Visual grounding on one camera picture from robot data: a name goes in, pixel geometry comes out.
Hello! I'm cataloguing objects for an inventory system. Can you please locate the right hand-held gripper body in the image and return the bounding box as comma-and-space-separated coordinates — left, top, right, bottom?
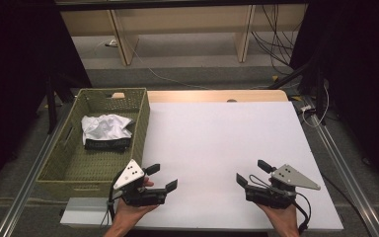
245, 163, 322, 209

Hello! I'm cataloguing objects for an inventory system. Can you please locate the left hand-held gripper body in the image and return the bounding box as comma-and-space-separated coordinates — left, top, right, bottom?
113, 159, 168, 207

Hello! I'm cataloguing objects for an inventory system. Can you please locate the green woven basket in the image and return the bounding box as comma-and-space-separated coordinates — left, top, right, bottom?
35, 87, 151, 200

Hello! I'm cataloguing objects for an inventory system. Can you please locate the white t-shirt with black collar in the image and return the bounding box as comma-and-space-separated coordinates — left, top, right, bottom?
81, 114, 136, 152

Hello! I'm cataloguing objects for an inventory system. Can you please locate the person's right hand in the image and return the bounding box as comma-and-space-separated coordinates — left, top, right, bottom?
257, 201, 300, 230

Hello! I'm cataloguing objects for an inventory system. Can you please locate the person's left hand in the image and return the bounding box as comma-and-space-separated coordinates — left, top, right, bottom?
111, 197, 161, 229

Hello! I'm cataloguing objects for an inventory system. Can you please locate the black metal stand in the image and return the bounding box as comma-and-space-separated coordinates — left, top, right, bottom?
265, 58, 327, 126
43, 73, 77, 134

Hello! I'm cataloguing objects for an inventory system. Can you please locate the black curtain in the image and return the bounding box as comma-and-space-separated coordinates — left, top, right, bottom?
289, 0, 379, 198
0, 0, 92, 198

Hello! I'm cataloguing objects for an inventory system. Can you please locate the light wooden shelf unit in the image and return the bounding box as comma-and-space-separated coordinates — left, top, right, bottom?
54, 0, 310, 67

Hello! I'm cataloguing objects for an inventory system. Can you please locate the left hand-held gripper cable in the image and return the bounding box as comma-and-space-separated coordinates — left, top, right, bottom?
100, 174, 126, 229

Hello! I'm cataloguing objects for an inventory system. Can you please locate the white cable with connector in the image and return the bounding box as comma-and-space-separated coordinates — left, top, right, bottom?
300, 83, 330, 129

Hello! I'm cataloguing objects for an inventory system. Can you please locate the thin white floor cable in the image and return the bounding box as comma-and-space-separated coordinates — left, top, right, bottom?
93, 39, 211, 91

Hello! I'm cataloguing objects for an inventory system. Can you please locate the bundle of black cables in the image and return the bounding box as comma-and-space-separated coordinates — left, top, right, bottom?
250, 3, 305, 76

